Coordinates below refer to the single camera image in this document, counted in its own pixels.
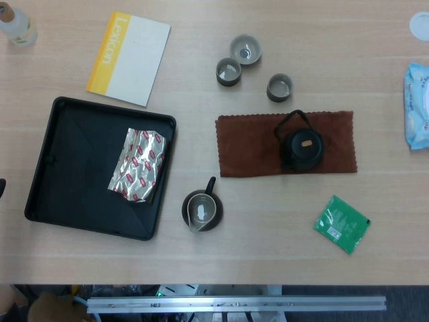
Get black square plastic tray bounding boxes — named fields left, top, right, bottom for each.
left=23, top=96, right=178, bottom=242

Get silver foil packet red print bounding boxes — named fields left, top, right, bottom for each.
left=107, top=127, right=170, bottom=205

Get white round table grommet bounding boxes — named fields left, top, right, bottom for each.
left=409, top=11, right=429, bottom=42

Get frosted glass bottle cork stopper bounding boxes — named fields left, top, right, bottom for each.
left=0, top=0, right=38, bottom=47

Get dark ceramic pitcher with handle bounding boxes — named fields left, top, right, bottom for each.
left=181, top=176, right=225, bottom=233

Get yellow white Lexicon book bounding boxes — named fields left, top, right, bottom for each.
left=85, top=11, right=172, bottom=108

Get dark cylindrical tea cup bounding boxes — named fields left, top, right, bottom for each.
left=266, top=73, right=294, bottom=103
left=215, top=57, right=243, bottom=88

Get black cast iron teapot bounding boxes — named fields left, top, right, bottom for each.
left=273, top=109, right=325, bottom=172

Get wide grey tea bowl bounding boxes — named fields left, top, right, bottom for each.
left=229, top=34, right=263, bottom=67

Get brown bag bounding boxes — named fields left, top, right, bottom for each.
left=28, top=291, right=80, bottom=322

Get green tea sachet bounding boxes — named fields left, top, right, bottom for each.
left=313, top=195, right=372, bottom=256

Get aluminium profile rail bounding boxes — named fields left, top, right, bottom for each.
left=86, top=295, right=387, bottom=315

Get brown tea cloth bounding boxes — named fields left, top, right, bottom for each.
left=214, top=109, right=359, bottom=178

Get blue wet wipes pack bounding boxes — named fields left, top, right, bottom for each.
left=403, top=62, right=429, bottom=151

